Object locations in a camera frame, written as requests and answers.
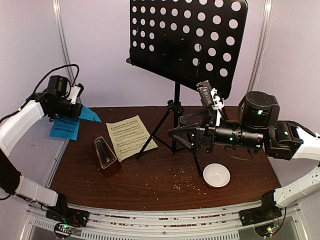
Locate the left aluminium corner post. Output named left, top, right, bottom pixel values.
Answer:
left=52, top=0, right=76, bottom=84

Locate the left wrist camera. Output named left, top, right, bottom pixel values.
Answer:
left=67, top=83, right=84, bottom=105

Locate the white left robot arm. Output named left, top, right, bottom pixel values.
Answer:
left=0, top=75, right=84, bottom=222

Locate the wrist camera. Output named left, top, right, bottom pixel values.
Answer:
left=196, top=80, right=226, bottom=127
left=67, top=83, right=84, bottom=105

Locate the aluminium corner post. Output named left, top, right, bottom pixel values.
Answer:
left=52, top=0, right=76, bottom=84
left=247, top=0, right=274, bottom=92

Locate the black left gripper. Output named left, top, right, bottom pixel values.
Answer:
left=50, top=97, right=83, bottom=121

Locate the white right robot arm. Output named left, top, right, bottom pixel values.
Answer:
left=168, top=89, right=320, bottom=162

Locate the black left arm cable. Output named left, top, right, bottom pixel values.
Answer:
left=0, top=64, right=80, bottom=121

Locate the yellow sheet music paper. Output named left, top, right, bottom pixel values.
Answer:
left=106, top=115, right=151, bottom=162

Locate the blue paper sheet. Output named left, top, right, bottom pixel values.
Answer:
left=49, top=105, right=102, bottom=141

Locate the black music stand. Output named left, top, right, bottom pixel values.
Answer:
left=125, top=0, right=250, bottom=177

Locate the red wooden metronome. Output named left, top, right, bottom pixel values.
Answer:
left=91, top=134, right=123, bottom=179

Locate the white ceramic bowl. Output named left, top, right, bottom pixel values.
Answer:
left=203, top=163, right=231, bottom=188

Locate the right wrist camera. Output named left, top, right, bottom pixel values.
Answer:
left=196, top=80, right=226, bottom=127

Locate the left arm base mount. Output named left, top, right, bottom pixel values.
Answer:
left=45, top=208, right=90, bottom=227

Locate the clear plastic metronome cover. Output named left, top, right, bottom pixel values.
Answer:
left=93, top=136, right=118, bottom=169

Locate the right aluminium corner post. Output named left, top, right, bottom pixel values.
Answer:
left=247, top=0, right=274, bottom=92

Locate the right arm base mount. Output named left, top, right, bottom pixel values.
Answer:
left=239, top=206, right=282, bottom=227

